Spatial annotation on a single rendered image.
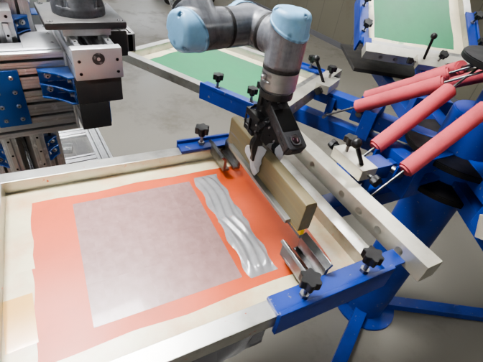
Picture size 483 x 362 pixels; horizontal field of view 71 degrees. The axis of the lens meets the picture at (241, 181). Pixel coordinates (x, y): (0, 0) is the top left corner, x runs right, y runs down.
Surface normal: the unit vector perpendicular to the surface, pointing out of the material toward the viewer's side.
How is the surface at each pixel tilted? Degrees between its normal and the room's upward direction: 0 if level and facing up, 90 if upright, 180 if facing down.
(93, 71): 90
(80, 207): 0
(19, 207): 0
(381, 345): 0
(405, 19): 32
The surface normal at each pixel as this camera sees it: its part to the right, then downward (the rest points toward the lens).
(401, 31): 0.08, -0.32
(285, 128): 0.34, -0.39
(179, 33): -0.76, 0.33
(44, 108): 0.51, 0.59
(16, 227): 0.13, -0.77
